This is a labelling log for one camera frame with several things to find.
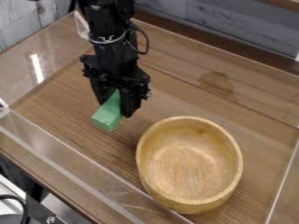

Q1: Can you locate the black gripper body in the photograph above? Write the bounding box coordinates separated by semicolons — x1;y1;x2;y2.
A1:
78;40;151;100

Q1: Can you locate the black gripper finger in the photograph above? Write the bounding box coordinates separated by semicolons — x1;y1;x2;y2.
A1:
90;79;116;104
120;88;141;118

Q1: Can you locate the green rectangular block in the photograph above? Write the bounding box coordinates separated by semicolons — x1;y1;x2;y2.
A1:
92;90;123;132

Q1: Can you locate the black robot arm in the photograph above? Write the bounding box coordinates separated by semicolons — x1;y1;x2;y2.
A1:
78;0;151;117

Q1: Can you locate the brown wooden bowl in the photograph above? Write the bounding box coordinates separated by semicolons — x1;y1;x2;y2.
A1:
135;115;244;214

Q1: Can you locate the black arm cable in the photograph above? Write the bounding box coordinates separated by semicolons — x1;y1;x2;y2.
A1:
124;24;151;56

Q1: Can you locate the clear acrylic corner bracket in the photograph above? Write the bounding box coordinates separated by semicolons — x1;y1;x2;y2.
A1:
73;10;89;40

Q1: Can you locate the clear acrylic front wall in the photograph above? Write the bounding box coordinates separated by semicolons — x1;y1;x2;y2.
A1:
0;109;192;224

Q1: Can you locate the black cable lower left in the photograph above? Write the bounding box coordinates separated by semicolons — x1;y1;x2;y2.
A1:
0;194;30;224

